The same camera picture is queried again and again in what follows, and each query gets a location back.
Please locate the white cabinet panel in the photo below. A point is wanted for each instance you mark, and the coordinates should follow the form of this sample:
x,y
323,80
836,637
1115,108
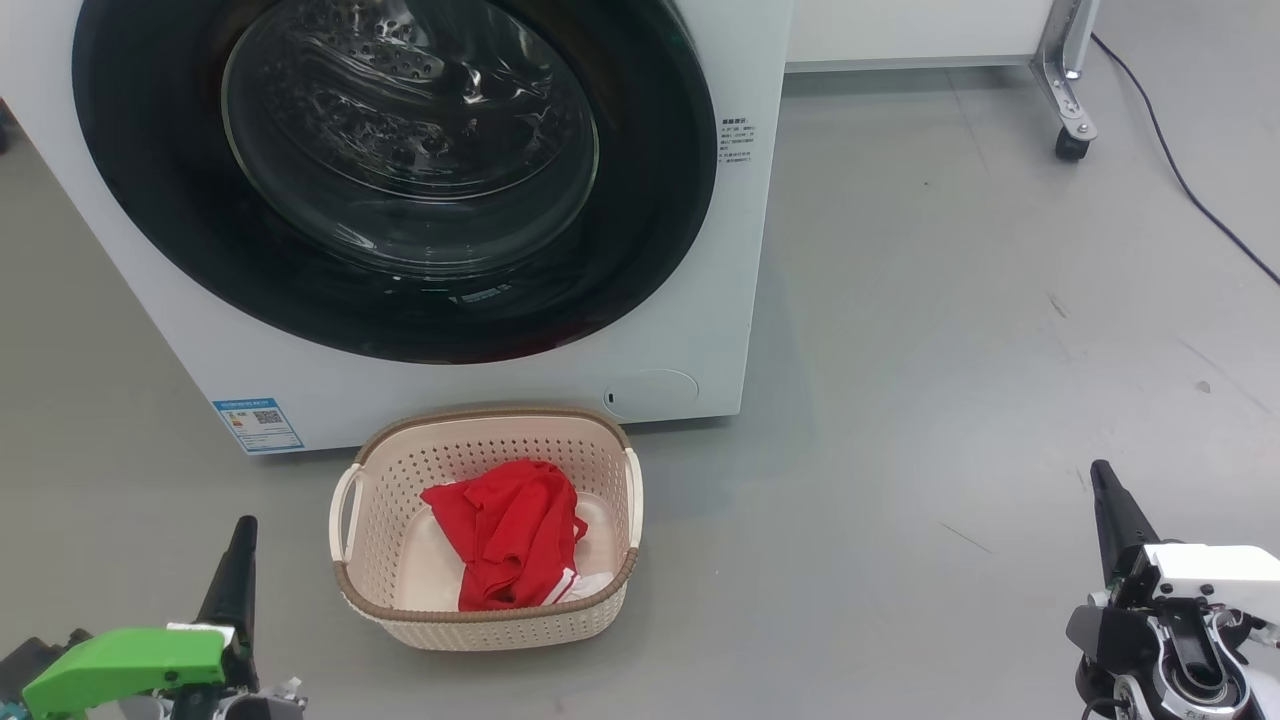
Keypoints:
x,y
920,30

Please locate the metal cart leg with caster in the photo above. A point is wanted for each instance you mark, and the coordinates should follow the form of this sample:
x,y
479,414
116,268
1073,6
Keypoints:
x,y
1065,70

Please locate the red sports jersey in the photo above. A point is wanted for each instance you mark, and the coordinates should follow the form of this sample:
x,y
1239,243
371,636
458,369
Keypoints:
x,y
510,530

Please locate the white front-load washing machine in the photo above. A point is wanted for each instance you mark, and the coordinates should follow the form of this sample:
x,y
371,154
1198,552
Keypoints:
x,y
740,250

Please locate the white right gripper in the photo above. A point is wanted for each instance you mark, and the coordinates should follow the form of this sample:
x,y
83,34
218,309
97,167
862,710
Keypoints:
x,y
1220,575

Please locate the cream perforated laundry basket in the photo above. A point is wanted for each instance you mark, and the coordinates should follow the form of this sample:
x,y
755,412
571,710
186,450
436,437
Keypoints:
x,y
400,480

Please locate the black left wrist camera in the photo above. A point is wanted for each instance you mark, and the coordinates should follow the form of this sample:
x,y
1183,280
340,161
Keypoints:
x,y
35,665

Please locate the black washing machine door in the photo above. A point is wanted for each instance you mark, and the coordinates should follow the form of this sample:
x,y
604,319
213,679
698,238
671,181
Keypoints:
x,y
650,200

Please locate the blue energy label sticker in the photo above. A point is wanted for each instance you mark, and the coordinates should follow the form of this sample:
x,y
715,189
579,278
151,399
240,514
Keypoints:
x,y
258,425

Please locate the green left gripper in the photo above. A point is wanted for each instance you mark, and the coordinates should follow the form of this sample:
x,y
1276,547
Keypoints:
x,y
120,665

